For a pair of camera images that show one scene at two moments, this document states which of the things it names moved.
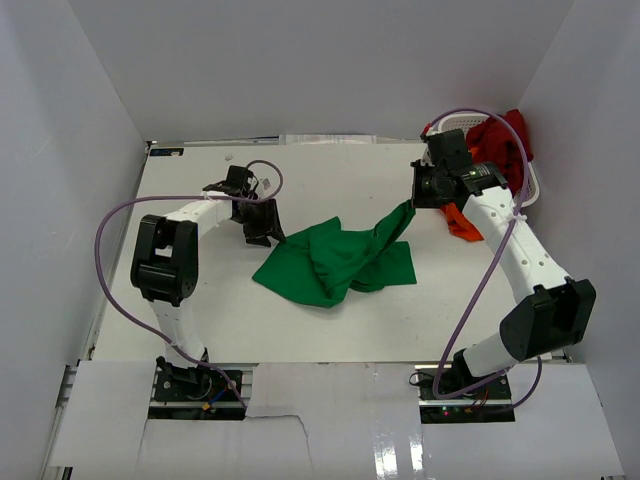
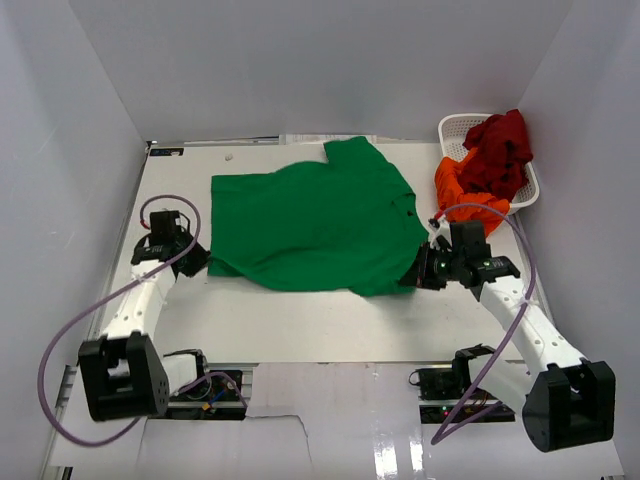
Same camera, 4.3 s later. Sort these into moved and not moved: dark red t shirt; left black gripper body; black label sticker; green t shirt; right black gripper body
Moved: left black gripper body; green t shirt; right black gripper body
Not moved: dark red t shirt; black label sticker
